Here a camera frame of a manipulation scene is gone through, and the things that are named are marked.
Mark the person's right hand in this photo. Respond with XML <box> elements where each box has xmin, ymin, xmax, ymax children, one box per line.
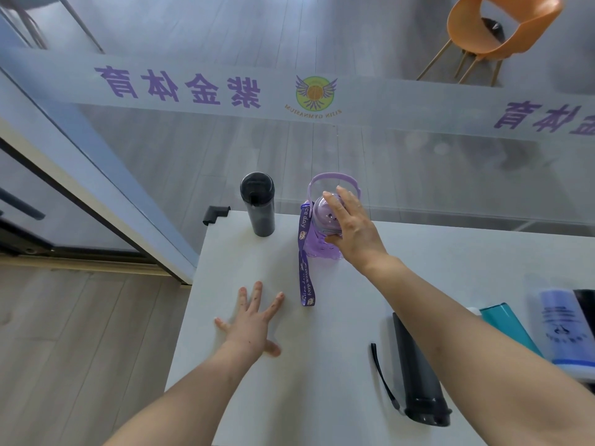
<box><xmin>322</xmin><ymin>186</ymin><xmax>391</xmax><ymax>275</ymax></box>

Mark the person's left hand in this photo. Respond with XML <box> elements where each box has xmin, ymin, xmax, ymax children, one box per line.
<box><xmin>214</xmin><ymin>281</ymin><xmax>285</xmax><ymax>364</ymax></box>

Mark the purple water bottle with handle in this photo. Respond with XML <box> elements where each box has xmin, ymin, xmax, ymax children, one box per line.
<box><xmin>300</xmin><ymin>173</ymin><xmax>364</xmax><ymax>263</ymax></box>

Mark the person's left forearm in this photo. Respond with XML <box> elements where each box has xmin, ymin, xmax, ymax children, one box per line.
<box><xmin>103</xmin><ymin>340</ymin><xmax>264</xmax><ymax>446</ymax></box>

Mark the person's right forearm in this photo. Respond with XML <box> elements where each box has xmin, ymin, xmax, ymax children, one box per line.
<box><xmin>363</xmin><ymin>254</ymin><xmax>595</xmax><ymax>446</ymax></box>

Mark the black thermos bottle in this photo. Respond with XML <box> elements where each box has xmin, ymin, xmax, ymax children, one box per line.
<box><xmin>240</xmin><ymin>172</ymin><xmax>276</xmax><ymax>238</ymax></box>

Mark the black table corner guard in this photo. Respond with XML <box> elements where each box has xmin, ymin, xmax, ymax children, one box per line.
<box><xmin>202</xmin><ymin>205</ymin><xmax>231</xmax><ymax>227</ymax></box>

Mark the frosted glass banner strip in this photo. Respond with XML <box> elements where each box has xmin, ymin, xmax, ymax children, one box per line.
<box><xmin>0</xmin><ymin>45</ymin><xmax>595</xmax><ymax>150</ymax></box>

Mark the teal bottle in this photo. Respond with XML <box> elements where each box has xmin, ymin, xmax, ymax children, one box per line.
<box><xmin>479</xmin><ymin>302</ymin><xmax>545</xmax><ymax>359</ymax></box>

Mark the orange chair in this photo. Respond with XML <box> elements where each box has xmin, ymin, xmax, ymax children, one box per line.
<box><xmin>416</xmin><ymin>0</ymin><xmax>566</xmax><ymax>85</ymax></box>

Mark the translucent white blue bottle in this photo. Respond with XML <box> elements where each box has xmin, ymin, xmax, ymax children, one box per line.
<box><xmin>538</xmin><ymin>288</ymin><xmax>595</xmax><ymax>382</ymax></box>

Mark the grey chair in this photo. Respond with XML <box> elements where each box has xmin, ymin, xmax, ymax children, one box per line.
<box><xmin>0</xmin><ymin>0</ymin><xmax>106</xmax><ymax>55</ymax></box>

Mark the purple printed bottle strap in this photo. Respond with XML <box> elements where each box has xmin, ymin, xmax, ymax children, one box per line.
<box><xmin>297</xmin><ymin>201</ymin><xmax>318</xmax><ymax>308</ymax></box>

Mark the black bottle with strap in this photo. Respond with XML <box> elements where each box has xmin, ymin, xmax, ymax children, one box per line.
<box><xmin>370</xmin><ymin>312</ymin><xmax>453</xmax><ymax>428</ymax></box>

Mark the glass door with frame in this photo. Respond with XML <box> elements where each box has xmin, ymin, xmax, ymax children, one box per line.
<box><xmin>0</xmin><ymin>14</ymin><xmax>201</xmax><ymax>286</ymax></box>

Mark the black door handle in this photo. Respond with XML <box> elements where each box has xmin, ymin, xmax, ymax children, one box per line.
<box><xmin>0</xmin><ymin>186</ymin><xmax>46</xmax><ymax>222</ymax></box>

